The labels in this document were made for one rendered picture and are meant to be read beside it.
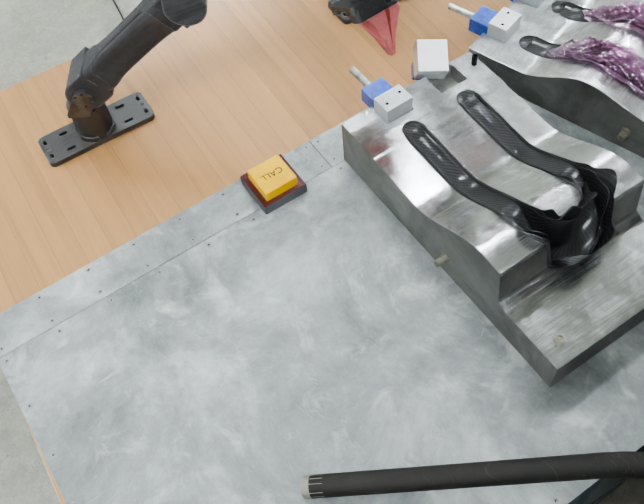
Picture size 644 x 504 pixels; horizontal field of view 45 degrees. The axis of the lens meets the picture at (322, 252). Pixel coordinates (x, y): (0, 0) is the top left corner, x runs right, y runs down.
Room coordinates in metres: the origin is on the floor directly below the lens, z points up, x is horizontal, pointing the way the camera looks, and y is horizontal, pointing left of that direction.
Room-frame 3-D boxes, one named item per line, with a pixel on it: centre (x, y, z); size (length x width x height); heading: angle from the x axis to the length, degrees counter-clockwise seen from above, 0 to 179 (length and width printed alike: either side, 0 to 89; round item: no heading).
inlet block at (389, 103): (0.89, -0.12, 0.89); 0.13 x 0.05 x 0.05; 28
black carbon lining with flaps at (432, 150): (0.69, -0.29, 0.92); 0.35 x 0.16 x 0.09; 27
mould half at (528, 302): (0.67, -0.29, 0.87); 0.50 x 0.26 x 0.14; 27
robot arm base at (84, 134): (0.97, 0.37, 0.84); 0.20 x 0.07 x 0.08; 115
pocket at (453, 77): (0.90, -0.24, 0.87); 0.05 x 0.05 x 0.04; 27
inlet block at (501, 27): (1.06, -0.33, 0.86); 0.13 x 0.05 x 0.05; 44
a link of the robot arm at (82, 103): (0.98, 0.36, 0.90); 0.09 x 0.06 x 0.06; 175
